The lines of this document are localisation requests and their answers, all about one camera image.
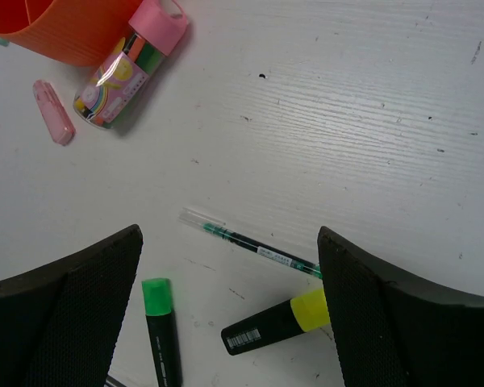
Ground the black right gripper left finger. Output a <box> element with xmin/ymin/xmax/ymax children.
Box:
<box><xmin>0</xmin><ymin>224</ymin><xmax>143</xmax><ymax>386</ymax></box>

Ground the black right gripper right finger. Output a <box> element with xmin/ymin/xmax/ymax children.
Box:
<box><xmin>317</xmin><ymin>227</ymin><xmax>484</xmax><ymax>386</ymax></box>

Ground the yellow highlighter marker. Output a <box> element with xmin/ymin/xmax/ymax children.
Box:
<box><xmin>221</xmin><ymin>289</ymin><xmax>330</xmax><ymax>356</ymax></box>

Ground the green highlighter marker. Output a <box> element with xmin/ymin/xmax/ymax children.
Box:
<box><xmin>141</xmin><ymin>278</ymin><xmax>182</xmax><ymax>387</ymax></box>

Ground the green gel pen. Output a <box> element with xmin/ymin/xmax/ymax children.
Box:
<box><xmin>178</xmin><ymin>208</ymin><xmax>322</xmax><ymax>279</ymax></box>

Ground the pink highlighter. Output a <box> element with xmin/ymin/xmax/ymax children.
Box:
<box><xmin>33</xmin><ymin>80</ymin><xmax>75</xmax><ymax>146</ymax></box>

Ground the orange round organizer container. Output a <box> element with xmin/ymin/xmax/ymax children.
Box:
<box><xmin>0</xmin><ymin>0</ymin><xmax>140</xmax><ymax>66</ymax></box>

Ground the pink lid marker tube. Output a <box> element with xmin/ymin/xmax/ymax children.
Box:
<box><xmin>73</xmin><ymin>0</ymin><xmax>188</xmax><ymax>129</ymax></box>

